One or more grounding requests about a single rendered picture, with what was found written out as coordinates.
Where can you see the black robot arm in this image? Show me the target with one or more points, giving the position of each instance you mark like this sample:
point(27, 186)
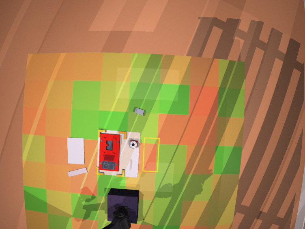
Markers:
point(120, 220)

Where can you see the grey flat bar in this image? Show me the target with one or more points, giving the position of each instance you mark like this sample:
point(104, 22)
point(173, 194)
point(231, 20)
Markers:
point(77, 172)

